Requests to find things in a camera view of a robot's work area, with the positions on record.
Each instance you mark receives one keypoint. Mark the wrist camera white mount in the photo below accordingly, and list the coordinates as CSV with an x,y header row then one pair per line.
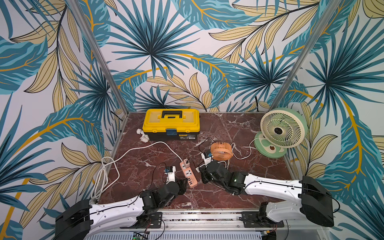
x,y
170,173
207,157

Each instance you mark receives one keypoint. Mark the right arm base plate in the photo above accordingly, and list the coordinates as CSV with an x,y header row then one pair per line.
x,y
253,220

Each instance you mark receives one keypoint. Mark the pink power strip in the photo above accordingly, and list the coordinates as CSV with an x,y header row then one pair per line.
x,y
191,179

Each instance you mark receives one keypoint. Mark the small orange desk fan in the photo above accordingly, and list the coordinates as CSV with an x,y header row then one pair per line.
x,y
221,151

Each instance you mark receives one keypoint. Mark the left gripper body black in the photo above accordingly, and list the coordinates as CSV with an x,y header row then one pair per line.
x,y
182,188

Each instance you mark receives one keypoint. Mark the aluminium front rail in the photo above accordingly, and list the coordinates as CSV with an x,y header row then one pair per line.
x,y
216,224

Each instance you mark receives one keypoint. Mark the yellow black toolbox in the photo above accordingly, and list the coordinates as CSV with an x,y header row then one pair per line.
x,y
172,124

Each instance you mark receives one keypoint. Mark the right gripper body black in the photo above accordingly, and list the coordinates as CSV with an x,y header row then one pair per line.
x,y
206,174

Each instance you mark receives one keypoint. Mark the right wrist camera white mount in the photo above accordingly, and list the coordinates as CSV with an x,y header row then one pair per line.
x,y
207,157

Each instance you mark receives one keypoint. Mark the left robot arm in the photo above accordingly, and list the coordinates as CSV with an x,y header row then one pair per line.
x,y
83,220

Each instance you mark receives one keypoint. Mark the white wall plug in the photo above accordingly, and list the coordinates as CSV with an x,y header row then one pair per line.
x,y
143,137

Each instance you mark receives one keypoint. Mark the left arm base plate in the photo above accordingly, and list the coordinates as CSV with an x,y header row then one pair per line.
x,y
150,220

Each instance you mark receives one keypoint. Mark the pink USB charger adapter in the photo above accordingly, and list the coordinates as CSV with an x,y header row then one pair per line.
x,y
186,163

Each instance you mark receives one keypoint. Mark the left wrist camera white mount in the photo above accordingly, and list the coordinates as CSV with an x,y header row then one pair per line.
x,y
170,173

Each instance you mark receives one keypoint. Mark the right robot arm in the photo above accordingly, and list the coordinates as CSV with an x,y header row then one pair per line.
x,y
299,199

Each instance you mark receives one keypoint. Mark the green cream desk fan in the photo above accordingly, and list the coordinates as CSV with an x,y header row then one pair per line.
x,y
280,129

